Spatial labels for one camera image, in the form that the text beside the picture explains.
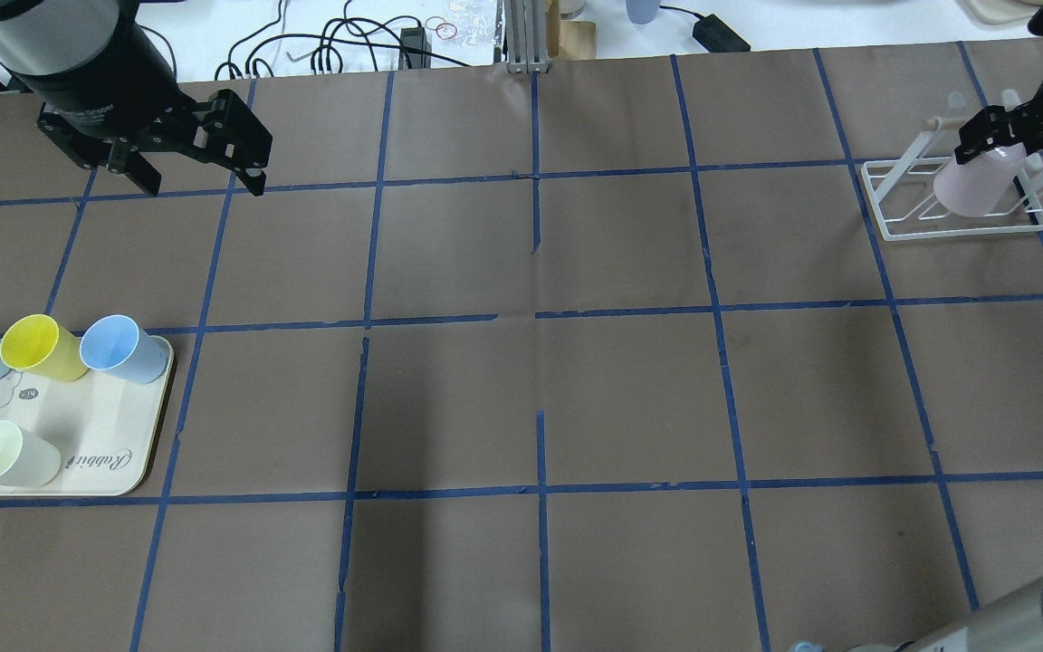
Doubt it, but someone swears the wooden mug tree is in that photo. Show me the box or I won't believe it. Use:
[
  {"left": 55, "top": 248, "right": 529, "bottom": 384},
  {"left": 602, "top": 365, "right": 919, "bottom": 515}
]
[{"left": 545, "top": 1, "right": 598, "bottom": 61}]

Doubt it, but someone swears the cream rabbit tray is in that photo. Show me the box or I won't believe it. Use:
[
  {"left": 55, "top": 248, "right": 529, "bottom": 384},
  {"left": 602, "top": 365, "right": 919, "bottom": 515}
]
[{"left": 0, "top": 337, "right": 175, "bottom": 498}]

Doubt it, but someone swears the yellow plastic cup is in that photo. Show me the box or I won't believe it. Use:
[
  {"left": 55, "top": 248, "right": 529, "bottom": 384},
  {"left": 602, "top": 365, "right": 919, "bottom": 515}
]
[{"left": 0, "top": 314, "right": 90, "bottom": 381}]

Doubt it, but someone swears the blue cup on side table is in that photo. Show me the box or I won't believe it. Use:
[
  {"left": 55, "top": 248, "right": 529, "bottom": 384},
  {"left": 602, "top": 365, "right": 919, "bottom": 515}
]
[{"left": 625, "top": 0, "right": 661, "bottom": 25}]

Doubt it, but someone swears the beige tray with plate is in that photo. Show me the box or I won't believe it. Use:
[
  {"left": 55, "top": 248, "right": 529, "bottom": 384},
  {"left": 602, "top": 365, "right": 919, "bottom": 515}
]
[{"left": 962, "top": 0, "right": 1043, "bottom": 25}]

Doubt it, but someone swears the black power adapter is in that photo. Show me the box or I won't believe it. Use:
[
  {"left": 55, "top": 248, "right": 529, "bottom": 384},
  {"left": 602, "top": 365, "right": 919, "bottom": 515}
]
[{"left": 692, "top": 14, "right": 752, "bottom": 53}]

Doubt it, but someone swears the pale green plastic cup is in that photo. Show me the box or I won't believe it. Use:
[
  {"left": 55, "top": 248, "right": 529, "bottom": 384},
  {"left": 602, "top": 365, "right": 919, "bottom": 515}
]
[{"left": 0, "top": 420, "right": 62, "bottom": 488}]

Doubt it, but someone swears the aluminium frame post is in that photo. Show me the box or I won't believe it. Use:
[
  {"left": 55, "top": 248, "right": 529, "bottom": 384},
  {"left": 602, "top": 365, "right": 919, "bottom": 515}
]
[{"left": 501, "top": 1, "right": 551, "bottom": 73}]

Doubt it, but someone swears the white wire cup rack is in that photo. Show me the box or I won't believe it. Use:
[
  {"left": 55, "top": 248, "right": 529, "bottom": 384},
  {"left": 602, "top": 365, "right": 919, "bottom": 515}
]
[{"left": 860, "top": 91, "right": 1043, "bottom": 241}]

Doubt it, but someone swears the pink plastic cup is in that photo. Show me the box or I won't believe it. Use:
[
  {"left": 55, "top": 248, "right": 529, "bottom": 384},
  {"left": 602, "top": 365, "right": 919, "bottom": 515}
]
[{"left": 933, "top": 144, "right": 1027, "bottom": 217}]

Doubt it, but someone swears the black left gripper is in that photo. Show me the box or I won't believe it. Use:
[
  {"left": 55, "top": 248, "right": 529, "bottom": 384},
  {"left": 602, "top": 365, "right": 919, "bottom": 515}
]
[{"left": 11, "top": 22, "right": 273, "bottom": 197}]

